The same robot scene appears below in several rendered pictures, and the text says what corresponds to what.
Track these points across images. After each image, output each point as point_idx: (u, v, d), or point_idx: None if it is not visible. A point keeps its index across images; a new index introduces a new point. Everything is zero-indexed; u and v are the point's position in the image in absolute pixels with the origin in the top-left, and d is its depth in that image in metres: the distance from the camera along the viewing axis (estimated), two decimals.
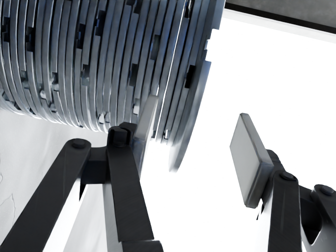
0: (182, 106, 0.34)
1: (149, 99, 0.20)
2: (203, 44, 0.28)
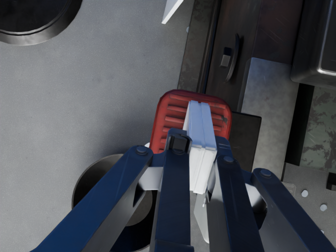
0: None
1: (192, 105, 0.21)
2: None
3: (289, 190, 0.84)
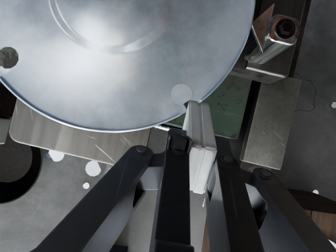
0: None
1: (191, 105, 0.21)
2: None
3: None
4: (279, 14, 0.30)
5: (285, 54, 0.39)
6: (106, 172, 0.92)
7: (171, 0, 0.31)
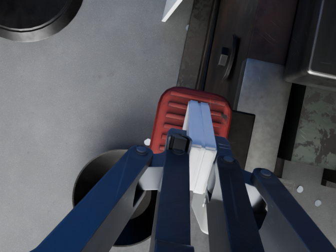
0: None
1: (191, 105, 0.21)
2: None
3: (288, 187, 0.85)
4: None
5: None
6: None
7: None
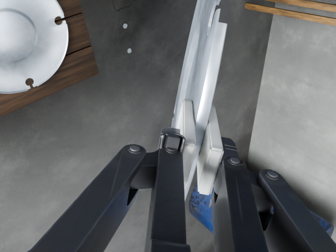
0: None
1: (185, 104, 0.21)
2: None
3: None
4: None
5: None
6: None
7: (189, 62, 0.37)
